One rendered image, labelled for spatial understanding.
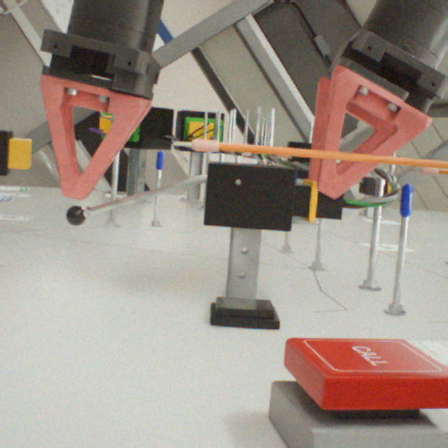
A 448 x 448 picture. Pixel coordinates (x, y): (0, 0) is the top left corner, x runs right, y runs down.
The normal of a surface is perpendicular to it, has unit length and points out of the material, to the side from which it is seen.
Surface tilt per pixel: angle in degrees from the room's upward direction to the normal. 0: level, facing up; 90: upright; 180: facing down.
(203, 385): 53
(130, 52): 98
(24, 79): 90
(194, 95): 90
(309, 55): 90
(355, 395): 90
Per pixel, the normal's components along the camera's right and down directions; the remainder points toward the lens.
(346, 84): -0.17, 0.41
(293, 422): -0.98, -0.05
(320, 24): 0.21, 0.15
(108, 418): 0.07, -0.99
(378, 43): 0.00, 0.11
